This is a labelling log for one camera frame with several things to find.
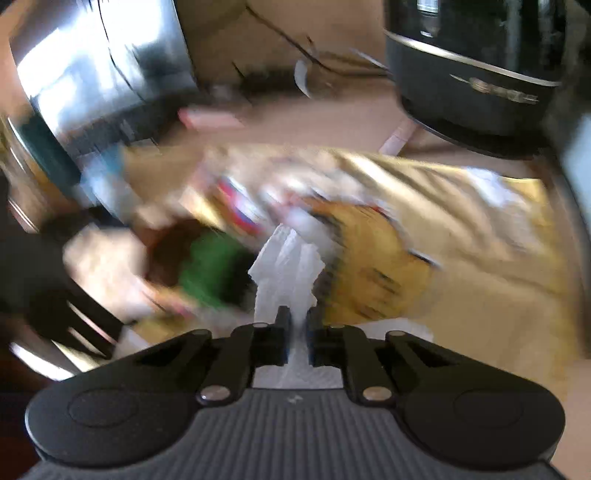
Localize yellow printed towel mat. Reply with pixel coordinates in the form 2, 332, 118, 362
64, 142, 578, 393

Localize black computer monitor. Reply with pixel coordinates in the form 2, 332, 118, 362
10, 1, 198, 157

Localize white PC case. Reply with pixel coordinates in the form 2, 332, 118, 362
548, 91, 590, 237

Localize dark green thermos bottle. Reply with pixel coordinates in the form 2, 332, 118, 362
16, 109, 81, 199

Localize blue wet wipes pack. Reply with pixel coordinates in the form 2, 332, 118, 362
78, 144, 139, 225

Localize black cables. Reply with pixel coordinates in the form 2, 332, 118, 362
202, 4, 394, 100

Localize crochet doll red hat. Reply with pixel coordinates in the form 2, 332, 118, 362
139, 219, 256, 308

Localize white paper towel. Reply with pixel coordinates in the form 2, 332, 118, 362
249, 224, 342, 390

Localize pink cream tube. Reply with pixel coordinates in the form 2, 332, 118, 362
177, 107, 243, 132

